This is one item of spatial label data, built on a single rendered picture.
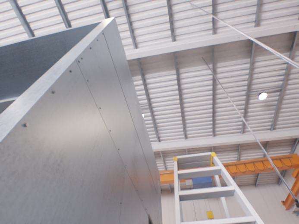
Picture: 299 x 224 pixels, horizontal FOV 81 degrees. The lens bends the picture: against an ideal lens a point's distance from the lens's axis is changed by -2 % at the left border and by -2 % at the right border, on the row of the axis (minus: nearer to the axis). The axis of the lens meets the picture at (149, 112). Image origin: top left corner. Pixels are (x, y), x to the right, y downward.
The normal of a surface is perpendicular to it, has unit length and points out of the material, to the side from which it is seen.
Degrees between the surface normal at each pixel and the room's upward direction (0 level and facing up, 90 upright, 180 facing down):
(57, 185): 90
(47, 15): 177
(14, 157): 90
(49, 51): 180
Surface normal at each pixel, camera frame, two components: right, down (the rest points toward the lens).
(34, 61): 0.00, 0.60
